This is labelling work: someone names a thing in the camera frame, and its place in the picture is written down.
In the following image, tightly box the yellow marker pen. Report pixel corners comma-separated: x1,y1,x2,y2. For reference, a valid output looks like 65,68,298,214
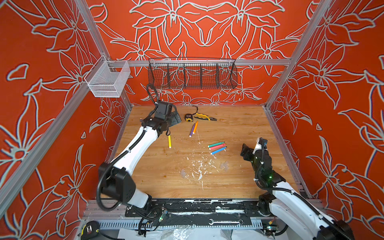
168,135,172,149

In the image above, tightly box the orange marker pen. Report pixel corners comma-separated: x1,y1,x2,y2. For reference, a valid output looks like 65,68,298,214
192,121,199,135

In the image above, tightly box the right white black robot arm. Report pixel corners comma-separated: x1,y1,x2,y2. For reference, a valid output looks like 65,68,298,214
240,138,355,240

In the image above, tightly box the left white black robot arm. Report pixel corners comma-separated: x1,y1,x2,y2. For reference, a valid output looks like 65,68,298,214
96,84,182,213

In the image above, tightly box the purple marker pen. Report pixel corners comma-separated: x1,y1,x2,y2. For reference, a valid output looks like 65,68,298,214
189,124,196,138

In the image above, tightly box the blue marker pen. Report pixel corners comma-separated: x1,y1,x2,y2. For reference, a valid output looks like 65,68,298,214
211,147,227,155

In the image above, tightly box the pink marker pen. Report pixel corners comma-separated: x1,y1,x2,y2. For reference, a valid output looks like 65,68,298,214
210,144,226,151

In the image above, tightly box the green marker pen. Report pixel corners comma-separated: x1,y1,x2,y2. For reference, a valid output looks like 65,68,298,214
208,142,225,148

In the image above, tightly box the yellow black tape measure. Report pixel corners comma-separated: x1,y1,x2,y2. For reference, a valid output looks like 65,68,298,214
185,114,194,122

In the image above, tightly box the silver wrench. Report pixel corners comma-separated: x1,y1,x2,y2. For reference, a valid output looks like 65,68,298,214
208,219,244,226

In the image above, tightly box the black tape measure foreground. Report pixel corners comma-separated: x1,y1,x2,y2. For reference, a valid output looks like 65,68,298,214
81,221,100,240

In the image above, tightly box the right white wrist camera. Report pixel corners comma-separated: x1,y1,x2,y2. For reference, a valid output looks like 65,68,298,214
253,138,264,155

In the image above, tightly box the black wire wall basket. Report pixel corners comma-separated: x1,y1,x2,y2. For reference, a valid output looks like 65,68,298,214
148,57,238,90

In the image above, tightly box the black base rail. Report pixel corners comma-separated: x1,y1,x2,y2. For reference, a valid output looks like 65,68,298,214
124,198,271,226

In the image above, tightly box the clear plastic wall bin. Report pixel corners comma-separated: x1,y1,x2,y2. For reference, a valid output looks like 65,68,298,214
85,60,131,98

